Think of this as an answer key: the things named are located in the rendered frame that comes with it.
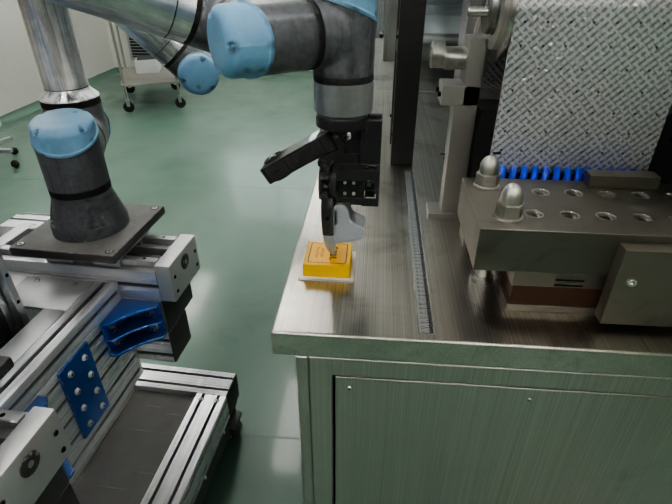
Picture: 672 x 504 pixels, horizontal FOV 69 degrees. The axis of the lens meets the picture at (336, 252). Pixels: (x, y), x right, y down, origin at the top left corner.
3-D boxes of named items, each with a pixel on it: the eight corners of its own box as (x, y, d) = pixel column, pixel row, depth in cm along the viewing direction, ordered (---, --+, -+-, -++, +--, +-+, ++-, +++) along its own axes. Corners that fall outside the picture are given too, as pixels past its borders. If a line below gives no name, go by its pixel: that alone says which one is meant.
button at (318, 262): (309, 253, 79) (308, 240, 77) (352, 255, 78) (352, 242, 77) (302, 277, 73) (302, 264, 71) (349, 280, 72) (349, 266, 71)
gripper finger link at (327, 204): (332, 241, 68) (332, 182, 63) (321, 240, 68) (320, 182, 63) (335, 224, 72) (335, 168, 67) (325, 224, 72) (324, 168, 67)
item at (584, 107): (486, 172, 76) (508, 45, 66) (643, 177, 74) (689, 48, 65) (487, 173, 76) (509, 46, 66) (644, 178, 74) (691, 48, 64)
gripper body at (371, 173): (377, 212, 65) (382, 124, 59) (314, 210, 66) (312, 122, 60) (378, 189, 72) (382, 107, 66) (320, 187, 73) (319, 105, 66)
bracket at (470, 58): (423, 207, 93) (441, 33, 77) (457, 208, 92) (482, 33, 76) (424, 219, 89) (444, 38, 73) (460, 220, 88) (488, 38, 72)
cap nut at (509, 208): (490, 209, 63) (496, 177, 61) (519, 210, 63) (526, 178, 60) (495, 222, 60) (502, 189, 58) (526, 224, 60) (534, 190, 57)
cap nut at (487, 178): (471, 180, 71) (476, 150, 69) (496, 181, 71) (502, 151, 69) (475, 190, 68) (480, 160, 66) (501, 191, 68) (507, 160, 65)
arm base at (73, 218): (36, 239, 98) (19, 195, 93) (80, 206, 111) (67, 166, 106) (105, 245, 96) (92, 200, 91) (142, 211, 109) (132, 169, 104)
